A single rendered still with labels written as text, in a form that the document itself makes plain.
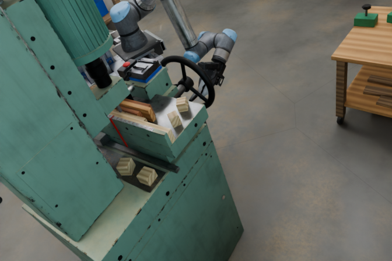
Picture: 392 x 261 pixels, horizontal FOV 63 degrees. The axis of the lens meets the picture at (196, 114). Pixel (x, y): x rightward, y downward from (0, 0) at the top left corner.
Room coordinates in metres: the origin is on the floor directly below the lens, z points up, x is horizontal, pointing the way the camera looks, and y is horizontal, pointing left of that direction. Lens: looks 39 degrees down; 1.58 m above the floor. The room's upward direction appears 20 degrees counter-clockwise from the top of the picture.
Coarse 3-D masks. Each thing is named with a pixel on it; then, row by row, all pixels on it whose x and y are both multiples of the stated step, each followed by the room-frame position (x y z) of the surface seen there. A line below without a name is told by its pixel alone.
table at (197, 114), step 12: (132, 96) 1.08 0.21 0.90; (156, 96) 1.02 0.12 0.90; (168, 96) 1.04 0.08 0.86; (156, 108) 0.94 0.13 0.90; (168, 108) 0.92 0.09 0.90; (192, 108) 0.87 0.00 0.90; (204, 108) 0.86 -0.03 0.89; (156, 120) 0.88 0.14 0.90; (168, 120) 0.85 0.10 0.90; (192, 120) 0.81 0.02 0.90; (204, 120) 0.85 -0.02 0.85; (108, 132) 0.96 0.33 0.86; (120, 132) 0.90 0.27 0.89; (180, 132) 0.77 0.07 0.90; (192, 132) 0.80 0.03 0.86; (144, 144) 0.82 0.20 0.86; (156, 144) 0.77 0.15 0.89; (180, 144) 0.75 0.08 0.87; (168, 156) 0.75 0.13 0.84
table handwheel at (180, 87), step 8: (168, 56) 1.20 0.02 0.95; (176, 56) 1.16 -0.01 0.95; (184, 64) 1.12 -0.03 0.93; (192, 64) 1.10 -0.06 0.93; (184, 72) 1.14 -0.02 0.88; (200, 72) 1.07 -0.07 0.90; (184, 80) 1.15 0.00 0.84; (192, 80) 1.15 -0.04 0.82; (208, 80) 1.06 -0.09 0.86; (184, 88) 1.13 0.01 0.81; (192, 88) 1.14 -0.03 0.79; (208, 88) 1.06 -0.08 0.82; (176, 96) 1.09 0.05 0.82; (200, 96) 1.11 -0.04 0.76; (208, 96) 1.07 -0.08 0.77; (208, 104) 1.08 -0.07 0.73
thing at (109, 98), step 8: (112, 80) 0.94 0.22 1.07; (120, 80) 0.93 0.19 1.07; (96, 88) 0.93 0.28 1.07; (104, 88) 0.91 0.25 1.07; (112, 88) 0.90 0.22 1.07; (120, 88) 0.92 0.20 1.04; (96, 96) 0.88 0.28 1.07; (104, 96) 0.88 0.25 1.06; (112, 96) 0.89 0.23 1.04; (120, 96) 0.91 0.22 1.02; (104, 104) 0.87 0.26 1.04; (112, 104) 0.88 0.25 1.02
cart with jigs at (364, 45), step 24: (360, 24) 1.52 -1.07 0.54; (384, 24) 1.45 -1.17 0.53; (360, 48) 1.32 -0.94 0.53; (384, 48) 1.26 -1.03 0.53; (336, 72) 1.35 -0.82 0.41; (360, 72) 1.53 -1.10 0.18; (384, 72) 1.45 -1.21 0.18; (336, 96) 1.35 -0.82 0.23; (360, 96) 1.33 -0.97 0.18; (384, 96) 1.24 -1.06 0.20
